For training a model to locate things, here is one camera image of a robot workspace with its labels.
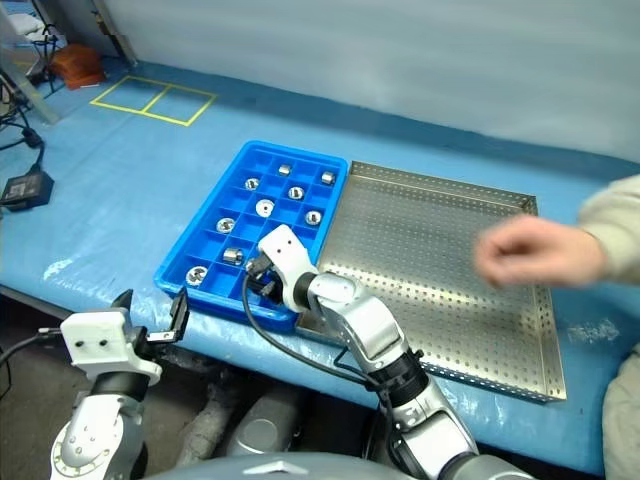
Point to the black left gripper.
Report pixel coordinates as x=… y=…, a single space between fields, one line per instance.
x=152 y=342

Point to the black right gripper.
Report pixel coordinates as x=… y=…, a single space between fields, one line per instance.
x=277 y=295

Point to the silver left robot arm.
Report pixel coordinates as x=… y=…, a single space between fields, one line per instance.
x=95 y=435

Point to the beige sleeved person forearm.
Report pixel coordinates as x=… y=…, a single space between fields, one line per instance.
x=617 y=225

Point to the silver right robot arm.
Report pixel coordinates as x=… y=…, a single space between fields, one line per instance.
x=365 y=320

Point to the blue compartment tray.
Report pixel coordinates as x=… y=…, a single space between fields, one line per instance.
x=200 y=240

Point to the orange plastic crate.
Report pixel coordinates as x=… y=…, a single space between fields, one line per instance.
x=77 y=65

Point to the person bare hand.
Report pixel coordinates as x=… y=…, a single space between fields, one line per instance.
x=540 y=252

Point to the blue plastic table cover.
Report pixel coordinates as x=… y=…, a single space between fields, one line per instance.
x=125 y=200

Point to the perforated metal tray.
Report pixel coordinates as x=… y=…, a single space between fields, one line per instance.
x=425 y=300

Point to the black power adapter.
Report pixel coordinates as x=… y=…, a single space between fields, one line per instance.
x=27 y=190

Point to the grey robot torso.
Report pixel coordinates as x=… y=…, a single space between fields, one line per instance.
x=280 y=467

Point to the aluminium profile bar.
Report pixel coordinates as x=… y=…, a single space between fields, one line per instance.
x=30 y=85

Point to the person in beige clothing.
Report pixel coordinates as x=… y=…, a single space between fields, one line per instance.
x=622 y=425

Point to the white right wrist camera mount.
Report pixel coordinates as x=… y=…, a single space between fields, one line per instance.
x=287 y=250

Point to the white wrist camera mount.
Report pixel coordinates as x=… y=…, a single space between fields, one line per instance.
x=97 y=335
x=287 y=250

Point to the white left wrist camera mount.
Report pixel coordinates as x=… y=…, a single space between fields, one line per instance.
x=97 y=335

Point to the grey metal post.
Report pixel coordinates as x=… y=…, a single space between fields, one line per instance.
x=122 y=40

